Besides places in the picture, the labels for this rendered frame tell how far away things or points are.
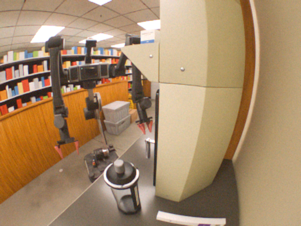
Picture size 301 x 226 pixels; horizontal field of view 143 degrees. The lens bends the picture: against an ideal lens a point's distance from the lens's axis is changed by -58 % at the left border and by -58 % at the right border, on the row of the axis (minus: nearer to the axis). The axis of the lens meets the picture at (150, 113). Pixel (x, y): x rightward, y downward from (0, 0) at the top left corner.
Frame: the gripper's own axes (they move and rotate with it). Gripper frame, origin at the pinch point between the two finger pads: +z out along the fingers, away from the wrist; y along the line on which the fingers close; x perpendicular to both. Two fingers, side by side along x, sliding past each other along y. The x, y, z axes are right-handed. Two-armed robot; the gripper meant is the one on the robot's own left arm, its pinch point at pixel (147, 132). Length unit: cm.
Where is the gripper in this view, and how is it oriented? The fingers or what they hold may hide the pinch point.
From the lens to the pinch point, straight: 79.9
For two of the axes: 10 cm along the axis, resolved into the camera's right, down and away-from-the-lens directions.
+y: 8.2, -2.0, 5.4
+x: -5.1, 1.9, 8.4
